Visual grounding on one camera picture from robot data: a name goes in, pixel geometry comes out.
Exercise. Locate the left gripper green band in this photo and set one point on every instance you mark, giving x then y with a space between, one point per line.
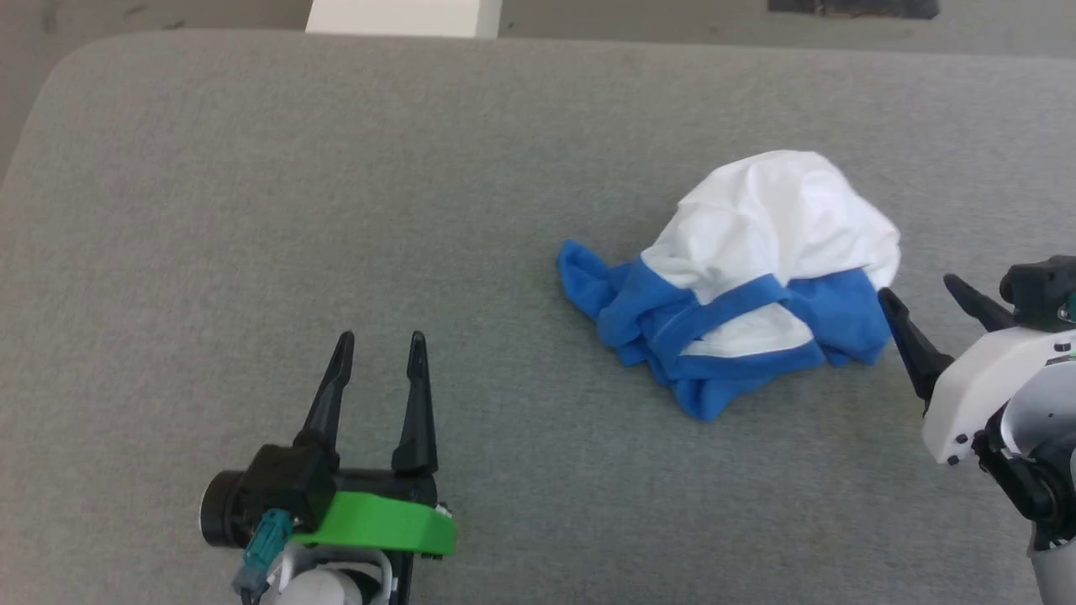
378 521

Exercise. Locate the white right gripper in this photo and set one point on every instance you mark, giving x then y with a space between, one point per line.
983 378

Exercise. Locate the white and blue raglan shirt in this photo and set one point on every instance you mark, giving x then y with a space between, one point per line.
773 210

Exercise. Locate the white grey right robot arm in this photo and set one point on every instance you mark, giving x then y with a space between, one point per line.
1021 483

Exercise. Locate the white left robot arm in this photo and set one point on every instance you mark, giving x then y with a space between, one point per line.
324 588

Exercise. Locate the grey fabric covered surface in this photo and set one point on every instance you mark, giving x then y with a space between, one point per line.
210 210

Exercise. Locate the white rectangular pillar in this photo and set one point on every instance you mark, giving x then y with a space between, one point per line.
403 17

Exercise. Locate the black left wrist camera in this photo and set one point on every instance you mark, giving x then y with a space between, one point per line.
277 487

